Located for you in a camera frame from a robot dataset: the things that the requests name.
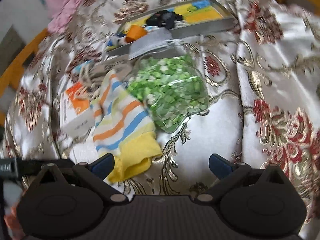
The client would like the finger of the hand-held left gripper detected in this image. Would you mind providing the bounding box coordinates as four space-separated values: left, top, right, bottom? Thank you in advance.
16 159 49 176

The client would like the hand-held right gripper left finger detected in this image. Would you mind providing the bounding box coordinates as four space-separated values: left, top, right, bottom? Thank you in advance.
31 153 130 204

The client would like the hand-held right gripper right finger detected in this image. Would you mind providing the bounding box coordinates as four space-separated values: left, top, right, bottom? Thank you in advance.
194 153 292 204

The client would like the yellow striped sock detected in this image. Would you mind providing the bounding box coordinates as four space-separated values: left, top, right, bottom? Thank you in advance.
90 69 163 183

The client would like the beige drawstring pouch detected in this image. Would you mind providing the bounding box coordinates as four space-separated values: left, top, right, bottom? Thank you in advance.
79 64 111 91

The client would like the grey face mask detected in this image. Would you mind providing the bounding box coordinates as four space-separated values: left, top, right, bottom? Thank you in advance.
128 28 176 61

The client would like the orange plastic cup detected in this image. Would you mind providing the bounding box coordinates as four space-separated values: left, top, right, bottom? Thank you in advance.
124 25 147 43

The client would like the grey tray with cartoon print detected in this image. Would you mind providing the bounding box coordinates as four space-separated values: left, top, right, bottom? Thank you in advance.
107 0 237 58

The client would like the navy sock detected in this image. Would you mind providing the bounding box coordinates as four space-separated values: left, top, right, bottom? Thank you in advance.
146 10 183 29

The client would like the orange and white box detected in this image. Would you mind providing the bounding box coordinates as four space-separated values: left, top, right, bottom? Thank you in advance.
59 82 97 137

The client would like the clear bag of green pieces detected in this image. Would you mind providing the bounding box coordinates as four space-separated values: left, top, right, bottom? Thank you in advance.
127 54 211 133

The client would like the floral satin blanket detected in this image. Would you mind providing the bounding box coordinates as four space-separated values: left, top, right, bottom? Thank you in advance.
0 0 320 240

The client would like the grey door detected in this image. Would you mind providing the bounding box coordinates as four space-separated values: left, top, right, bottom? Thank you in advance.
0 24 25 64

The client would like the pink bed sheet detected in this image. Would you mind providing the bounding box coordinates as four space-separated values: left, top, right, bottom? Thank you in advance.
37 0 102 34

